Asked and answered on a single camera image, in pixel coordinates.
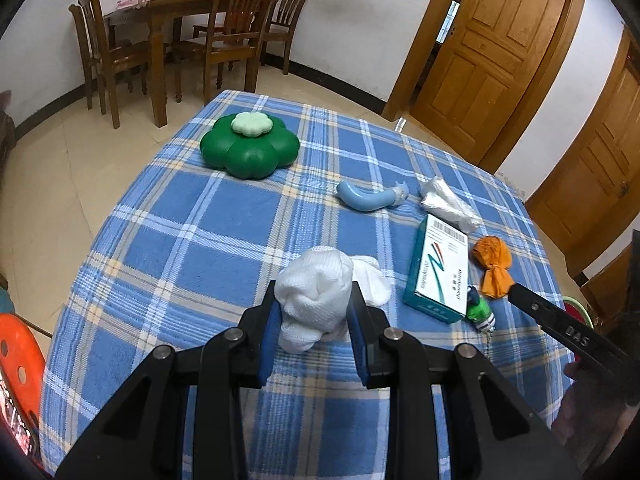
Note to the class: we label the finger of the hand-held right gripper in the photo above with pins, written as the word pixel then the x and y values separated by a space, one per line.
pixel 525 299

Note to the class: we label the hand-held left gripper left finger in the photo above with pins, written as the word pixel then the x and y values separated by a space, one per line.
pixel 267 340

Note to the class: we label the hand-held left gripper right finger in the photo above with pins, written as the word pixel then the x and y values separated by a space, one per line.
pixel 361 345

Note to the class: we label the white mesh cloth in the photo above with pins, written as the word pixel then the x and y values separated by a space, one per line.
pixel 315 290

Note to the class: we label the person's right hand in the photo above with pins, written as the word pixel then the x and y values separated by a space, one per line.
pixel 575 410

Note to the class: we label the red round stool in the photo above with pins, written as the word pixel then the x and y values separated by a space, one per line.
pixel 580 310

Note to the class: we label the orange cloth bundle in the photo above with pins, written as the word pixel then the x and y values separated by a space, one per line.
pixel 492 255

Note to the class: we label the white crumpled tissue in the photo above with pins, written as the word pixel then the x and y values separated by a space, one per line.
pixel 372 280

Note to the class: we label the wooden furniture panel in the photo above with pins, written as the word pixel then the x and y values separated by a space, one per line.
pixel 615 280

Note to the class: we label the teal and white box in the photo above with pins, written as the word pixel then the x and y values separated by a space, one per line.
pixel 440 270

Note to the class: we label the clear crumpled plastic bag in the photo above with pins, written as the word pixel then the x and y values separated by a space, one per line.
pixel 445 202

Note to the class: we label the blue plaid tablecloth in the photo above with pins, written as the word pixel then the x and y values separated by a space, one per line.
pixel 175 240

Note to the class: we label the closed wooden door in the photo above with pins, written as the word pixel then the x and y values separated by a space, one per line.
pixel 600 160

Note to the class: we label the green flower-shaped container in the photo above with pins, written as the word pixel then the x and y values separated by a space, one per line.
pixel 250 155

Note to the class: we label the light green flower-shaped lid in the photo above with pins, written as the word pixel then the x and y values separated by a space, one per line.
pixel 252 124

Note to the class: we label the open wooden door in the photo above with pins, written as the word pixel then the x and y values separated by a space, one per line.
pixel 480 60

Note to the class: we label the orange plastic stool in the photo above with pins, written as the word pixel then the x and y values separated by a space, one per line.
pixel 20 360

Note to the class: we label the wooden dining chair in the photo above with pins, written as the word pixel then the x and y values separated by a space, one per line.
pixel 115 55
pixel 235 45
pixel 295 10

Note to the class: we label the wooden dining table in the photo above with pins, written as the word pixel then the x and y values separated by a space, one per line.
pixel 165 7

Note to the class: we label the pink packet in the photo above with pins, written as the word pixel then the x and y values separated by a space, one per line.
pixel 130 2

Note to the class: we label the wooden door frame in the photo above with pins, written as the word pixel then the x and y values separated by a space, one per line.
pixel 400 90

